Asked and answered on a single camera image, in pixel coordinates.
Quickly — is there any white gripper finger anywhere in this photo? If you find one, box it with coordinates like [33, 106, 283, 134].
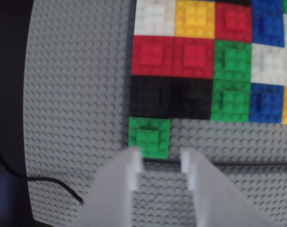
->
[81, 146, 143, 227]
[180, 148, 278, 227]

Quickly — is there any blue lego cube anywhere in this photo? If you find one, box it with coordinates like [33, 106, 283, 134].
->
[251, 8, 286, 48]
[251, 0, 285, 10]
[248, 82, 286, 123]

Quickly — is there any red lego cube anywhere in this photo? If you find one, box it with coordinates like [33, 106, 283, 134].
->
[173, 36, 216, 79]
[131, 35, 176, 78]
[214, 2, 253, 43]

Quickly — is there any grey lego baseplate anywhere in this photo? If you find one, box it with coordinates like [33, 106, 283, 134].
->
[22, 0, 287, 227]

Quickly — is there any black cable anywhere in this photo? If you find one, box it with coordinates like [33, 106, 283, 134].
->
[15, 174, 85, 205]

